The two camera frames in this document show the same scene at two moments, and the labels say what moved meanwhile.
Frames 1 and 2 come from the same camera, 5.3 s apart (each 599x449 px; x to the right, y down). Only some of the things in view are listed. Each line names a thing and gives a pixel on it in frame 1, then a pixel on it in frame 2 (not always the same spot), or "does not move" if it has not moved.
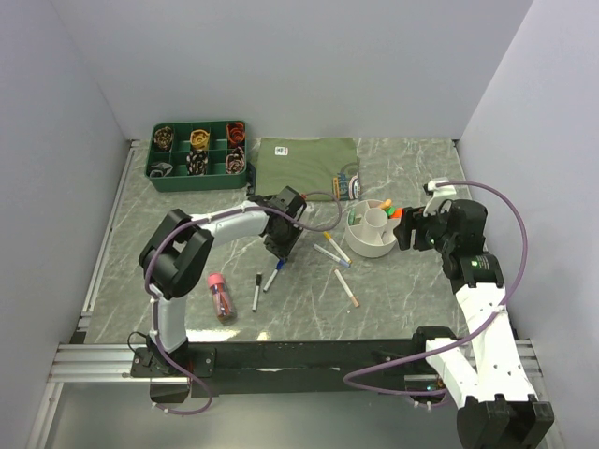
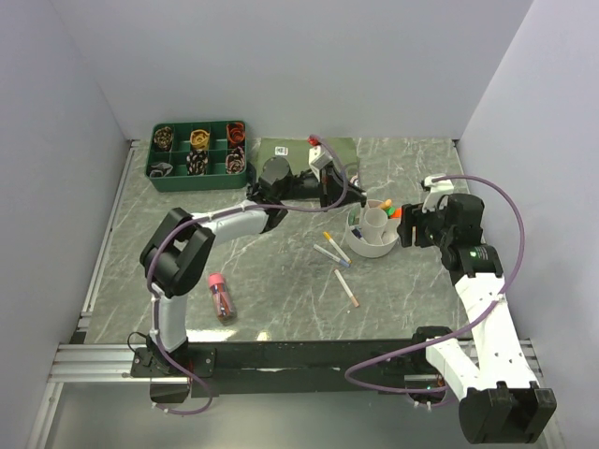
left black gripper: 284,252 to 334,191
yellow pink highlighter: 387,204 does not move
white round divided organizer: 369,231 does not move
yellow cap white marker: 328,236 does not move
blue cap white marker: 280,267 to 357,233
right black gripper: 402,230 does not move
